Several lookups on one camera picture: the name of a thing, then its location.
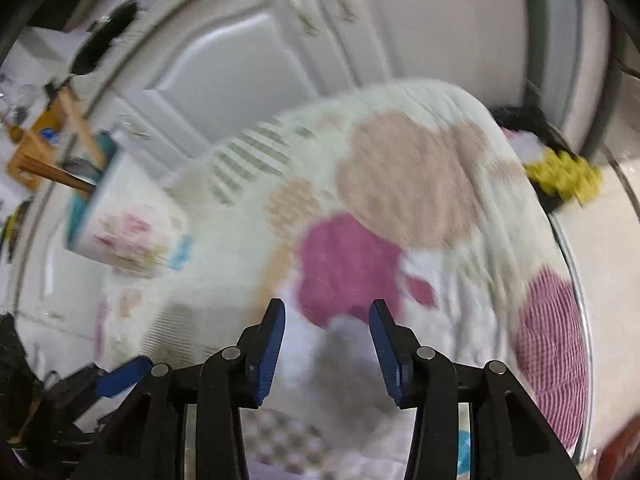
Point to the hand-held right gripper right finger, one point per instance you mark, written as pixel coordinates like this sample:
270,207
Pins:
390,360

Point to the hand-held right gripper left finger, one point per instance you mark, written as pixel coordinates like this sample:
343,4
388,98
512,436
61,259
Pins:
262,365

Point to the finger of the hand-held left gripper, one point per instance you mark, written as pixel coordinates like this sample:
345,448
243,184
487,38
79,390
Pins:
125,374

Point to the floral cup with teal inside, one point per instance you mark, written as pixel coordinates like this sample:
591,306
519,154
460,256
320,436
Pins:
130,225

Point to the metal spoon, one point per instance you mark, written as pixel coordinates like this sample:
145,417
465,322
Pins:
77,166

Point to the light wooden chopstick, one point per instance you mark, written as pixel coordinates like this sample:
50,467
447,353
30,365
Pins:
82,127

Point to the floral printed cloth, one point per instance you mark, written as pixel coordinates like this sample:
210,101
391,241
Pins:
400,185

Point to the large wooden cutting board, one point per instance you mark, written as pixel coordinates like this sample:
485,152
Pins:
35,155

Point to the red-brown object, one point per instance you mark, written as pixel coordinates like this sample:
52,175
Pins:
620,455

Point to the blue and white packet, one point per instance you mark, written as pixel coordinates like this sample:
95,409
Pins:
49,135

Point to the yellow and black crocheted cloth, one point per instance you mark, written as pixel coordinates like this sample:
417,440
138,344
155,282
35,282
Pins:
565,175

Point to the black wok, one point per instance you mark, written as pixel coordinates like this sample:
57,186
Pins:
102,37

